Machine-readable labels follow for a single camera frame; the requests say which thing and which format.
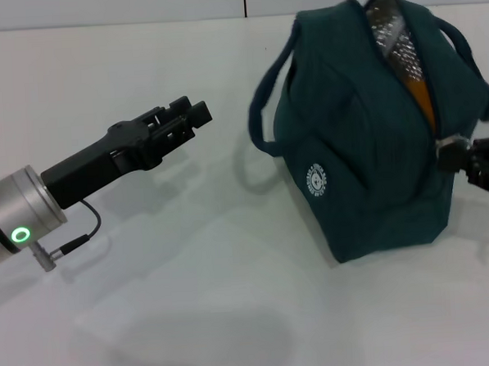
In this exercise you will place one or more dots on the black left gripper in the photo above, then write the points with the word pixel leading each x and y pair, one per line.
pixel 96 162

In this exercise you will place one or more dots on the yellow banana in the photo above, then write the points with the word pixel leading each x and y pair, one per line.
pixel 422 100

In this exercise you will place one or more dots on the dark teal fabric lunch bag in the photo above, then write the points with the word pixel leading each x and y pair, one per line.
pixel 369 143

